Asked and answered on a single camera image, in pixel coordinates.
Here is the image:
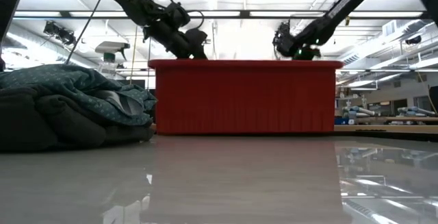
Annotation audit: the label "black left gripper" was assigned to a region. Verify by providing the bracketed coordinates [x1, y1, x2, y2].
[143, 3, 209, 60]

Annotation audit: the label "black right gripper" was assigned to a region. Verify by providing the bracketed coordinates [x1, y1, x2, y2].
[290, 18, 338, 60]

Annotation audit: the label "red plastic laundry bin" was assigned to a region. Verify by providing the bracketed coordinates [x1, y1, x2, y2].
[148, 58, 345, 136]

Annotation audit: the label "teal patterned shirt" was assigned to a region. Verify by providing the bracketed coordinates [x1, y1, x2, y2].
[0, 63, 158, 127]

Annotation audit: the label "dark grey shorts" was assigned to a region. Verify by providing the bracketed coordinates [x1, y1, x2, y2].
[0, 86, 157, 153]

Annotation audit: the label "clear spray bottle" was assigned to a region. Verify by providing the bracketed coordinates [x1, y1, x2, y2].
[94, 40, 131, 81]

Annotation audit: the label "black ceiling device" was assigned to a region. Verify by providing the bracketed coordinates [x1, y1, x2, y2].
[405, 34, 422, 46]

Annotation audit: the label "light wooden desk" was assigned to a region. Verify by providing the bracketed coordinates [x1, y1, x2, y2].
[334, 124, 438, 135]

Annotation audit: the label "black mounted rig device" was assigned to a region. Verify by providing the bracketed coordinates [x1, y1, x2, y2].
[43, 21, 77, 46]

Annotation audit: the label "black overhead camera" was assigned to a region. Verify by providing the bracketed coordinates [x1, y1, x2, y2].
[272, 21, 292, 49]

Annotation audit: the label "black overhead frame bar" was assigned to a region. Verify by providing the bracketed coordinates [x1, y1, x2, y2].
[13, 10, 425, 20]

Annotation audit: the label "thin black diagonal cable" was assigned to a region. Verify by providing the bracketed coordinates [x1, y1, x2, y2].
[64, 0, 106, 64]

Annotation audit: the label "black aluminium table frame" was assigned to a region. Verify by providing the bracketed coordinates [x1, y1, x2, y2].
[333, 131, 438, 142]

